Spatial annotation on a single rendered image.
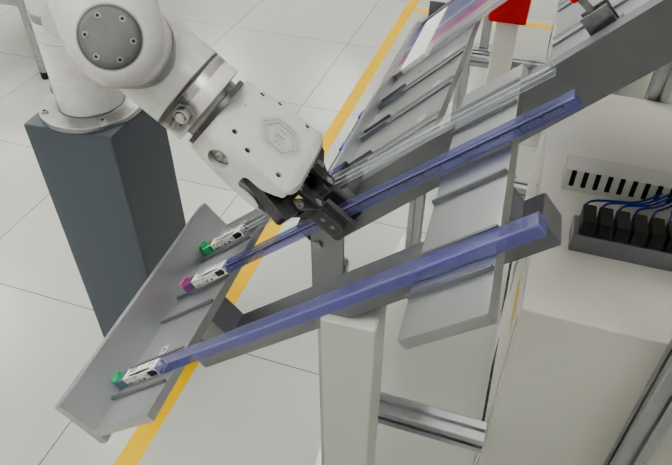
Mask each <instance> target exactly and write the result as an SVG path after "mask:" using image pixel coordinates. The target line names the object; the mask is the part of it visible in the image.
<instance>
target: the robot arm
mask: <svg viewBox="0 0 672 465"><path fill-rule="evenodd" d="M24 4H25V7H26V10H27V13H28V16H29V19H30V22H31V25H32V28H33V31H34V34H35V38H36V41H37V44H38V47H39V50H40V53H41V56H42V59H43V62H44V65H45V68H46V71H47V74H48V77H49V80H50V85H49V89H50V92H51V94H49V95H48V96H47V97H46V98H45V99H44V100H43V101H42V103H41V104H40V107H39V115H40V117H41V120H42V122H43V123H44V124H45V125H46V126H48V127H49V128H51V129H53V130H56V131H59V132H64V133H72V134H83V133H93V132H99V131H103V130H107V129H111V128H114V127H116V126H119V125H121V124H123V123H125V122H127V121H129V120H130V119H132V118H133V117H135V116H136V115H137V114H138V113H139V112H140V111H141V109H143V110H144V111H145V112H146V113H148V114H149V115H150V116H151V117H153V118H154V119H155V120H156V121H157V122H160V124H161V125H162V126H164V127H165V128H166V129H167V130H168V131H170V132H171V133H172V134H173V135H175V136H176V137H177V138H178V139H179V140H181V139H182V138H183V136H184V135H185V134H186V133H187V132H189V133H190V134H191V135H193V136H192V137H191V138H190V139H189V142H191V143H192V144H193V145H192V146H191V147H192V148H193V149H194V150H195V152H196V153H197V154H198V155H199V156H200V157H201V159H202V160H203V161H204V162H205V163H206V164H207V165H208V166H209V167H210V168H211V169H212V170H213V171H214V172H215V174H216V175H218V176H219V177H220V178H221V179H222V180H223V181H224V182H225V183H226V184H227V185H228V186H229V187H230V188H231V189H232V190H233V191H235V192H236V193H237V194H238V195H239V196H240V197H242V198H243V199H244V200H245V201H246V202H248V203H249V204H250V205H252V206H253V207H254V208H256V209H257V210H259V211H261V212H263V213H265V214H269V216H270V217H271V218H272V220H273V221H274V222H275V223H276V224H277V225H282V224H283V223H285V222H286V221H288V220H289V219H291V218H301V219H303V220H307V219H308V218H309V219H311V220H312V221H313V222H314V223H315V224H317V225H318V226H319V227H320V228H321V229H323V230H324V231H325V232H326V233H327V234H329V235H330V236H331V237H332V238H333V239H335V240H337V241H339V240H341V239H342V238H344V237H345V236H346V235H348V234H349V233H351V232H352V231H353V230H355V229H356V227H357V222H356V221H355V220H354V219H356V218H357V217H358V216H360V215H361V214H362V212H363V210H362V211H360V212H358V213H356V214H354V215H352V216H349V215H348V214H347V213H346V212H344V211H343V210H342V209H341V208H340V207H339V206H337V205H339V204H341V203H343V202H345V201H347V200H349V199H351V197H349V196H348V195H347V194H346V193H345V192H344V191H342V190H341V189H340V188H339V187H338V186H337V185H334V184H335V179H334V177H333V176H332V175H331V174H329V173H328V172H327V169H326V166H325V164H324V149H323V147H322V145H323V140H322V137H321V135H320V134H319V133H318V132H317V131H316V130H315V129H314V128H313V127H312V126H310V125H309V124H308V123H307V122H306V121H304V120H303V119H302V118H301V117H300V116H298V115H297V114H296V113H295V112H293V111H292V110H291V109H289V108H288V107H287V106H285V105H284V104H283V103H281V102H280V101H279V100H277V99H276V98H274V97H273V96H272V95H270V94H269V93H267V92H266V91H264V90H262V89H261V88H259V87H257V86H256V85H254V84H252V83H250V82H248V81H245V82H242V81H241V80H239V81H238V83H237V84H236V85H235V83H234V82H233V81H231V80H232V79H233V77H234V76H235V75H236V74H237V72H238V71H237V70H236V69H235V68H234V67H232V66H231V65H230V64H229V63H228V62H227V61H226V60H224V59H223V58H222V57H221V56H220V55H219V54H217V52H215V51H214V50H213V49H212V48H211V47H210V46H209V45H207V44H206V43H205V42H204V41H203V40H202V39H201V38H199V37H198V36H197V35H196V34H195V33H194V32H193V31H191V30H190V29H189V28H188V27H187V26H186V25H185V24H183V23H182V22H181V21H180V20H179V19H178V18H177V17H175V16H174V15H173V14H172V13H171V12H170V11H169V10H167V9H166V8H165V7H164V6H163V5H162V4H161V3H159V2H158V1H157V0H24ZM307 175H308V176H307ZM298 195H299V196H300V197H302V198H303V199H302V198H297V199H296V197H297V196H298Z"/></svg>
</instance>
